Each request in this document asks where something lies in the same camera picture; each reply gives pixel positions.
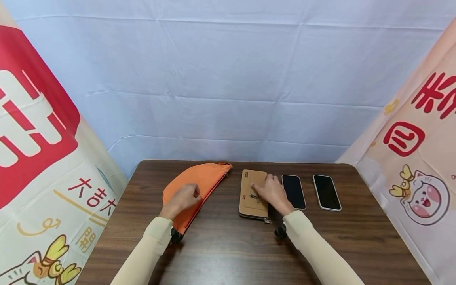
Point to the person's left hand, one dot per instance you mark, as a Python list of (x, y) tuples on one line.
[(178, 202)]

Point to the person's right hand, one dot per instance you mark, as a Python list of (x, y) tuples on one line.
[(274, 196)]

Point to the person's left fingers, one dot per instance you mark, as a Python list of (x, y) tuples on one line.
[(195, 192)]

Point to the person's right fingers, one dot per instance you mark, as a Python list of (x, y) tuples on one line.
[(273, 180)]

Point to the person's right thumb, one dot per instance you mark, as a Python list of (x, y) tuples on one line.
[(258, 187)]

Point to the orange zipper pouch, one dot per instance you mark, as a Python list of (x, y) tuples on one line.
[(206, 178)]

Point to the tan zipper wallet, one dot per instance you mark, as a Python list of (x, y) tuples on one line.
[(251, 206)]

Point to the person's right forearm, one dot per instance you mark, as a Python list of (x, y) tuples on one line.
[(320, 253)]

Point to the person's left forearm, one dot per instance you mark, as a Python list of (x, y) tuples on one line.
[(142, 257)]

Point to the black wrist band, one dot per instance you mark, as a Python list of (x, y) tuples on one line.
[(280, 231), (176, 236)]

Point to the black phone with dark frame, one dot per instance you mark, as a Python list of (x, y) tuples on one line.
[(294, 192)]

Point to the black phone with white frame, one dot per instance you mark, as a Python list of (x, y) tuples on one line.
[(326, 192)]

